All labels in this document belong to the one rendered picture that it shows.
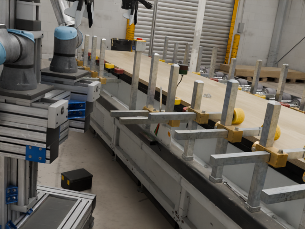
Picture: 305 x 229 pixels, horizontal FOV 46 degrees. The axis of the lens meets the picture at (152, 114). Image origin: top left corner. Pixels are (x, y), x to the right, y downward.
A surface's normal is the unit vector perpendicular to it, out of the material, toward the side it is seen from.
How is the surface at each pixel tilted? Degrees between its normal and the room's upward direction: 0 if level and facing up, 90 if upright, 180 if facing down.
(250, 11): 90
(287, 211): 90
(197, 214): 88
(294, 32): 90
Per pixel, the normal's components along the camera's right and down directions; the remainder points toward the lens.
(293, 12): -0.92, 0.00
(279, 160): 0.43, 0.29
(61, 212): 0.11, -0.96
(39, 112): -0.14, 0.25
